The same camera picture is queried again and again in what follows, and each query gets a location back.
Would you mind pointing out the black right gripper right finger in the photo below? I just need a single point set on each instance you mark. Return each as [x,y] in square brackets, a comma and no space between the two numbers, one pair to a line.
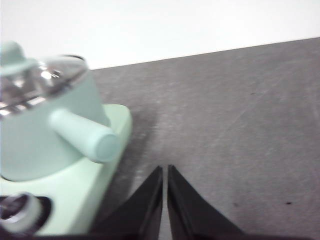
[190,215]

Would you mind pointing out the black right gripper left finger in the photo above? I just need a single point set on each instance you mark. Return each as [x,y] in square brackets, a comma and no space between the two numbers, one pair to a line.
[142,215]

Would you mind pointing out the glass lid with green knob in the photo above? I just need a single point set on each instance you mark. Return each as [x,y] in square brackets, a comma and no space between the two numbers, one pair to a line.
[32,75]

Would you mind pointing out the mint green breakfast machine base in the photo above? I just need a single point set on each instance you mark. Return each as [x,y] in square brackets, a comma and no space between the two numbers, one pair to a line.
[82,190]

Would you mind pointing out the silver control knob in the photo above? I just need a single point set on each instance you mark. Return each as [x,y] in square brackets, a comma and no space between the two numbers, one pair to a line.
[17,212]

